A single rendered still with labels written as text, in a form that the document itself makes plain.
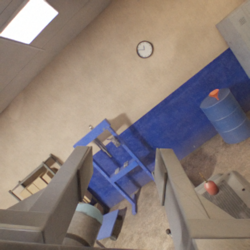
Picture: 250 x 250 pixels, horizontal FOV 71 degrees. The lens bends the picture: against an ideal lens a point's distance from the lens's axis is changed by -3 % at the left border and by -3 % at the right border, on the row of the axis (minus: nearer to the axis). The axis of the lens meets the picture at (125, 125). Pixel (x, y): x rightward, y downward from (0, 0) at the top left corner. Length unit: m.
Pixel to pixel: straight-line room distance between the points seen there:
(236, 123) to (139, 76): 1.97
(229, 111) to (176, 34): 1.72
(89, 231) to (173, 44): 3.60
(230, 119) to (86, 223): 3.18
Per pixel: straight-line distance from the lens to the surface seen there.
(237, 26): 3.75
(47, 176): 4.36
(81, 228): 0.63
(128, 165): 3.67
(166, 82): 3.82
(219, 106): 3.42
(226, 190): 1.19
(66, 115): 4.08
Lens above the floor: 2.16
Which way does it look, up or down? 11 degrees down
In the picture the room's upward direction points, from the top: 41 degrees counter-clockwise
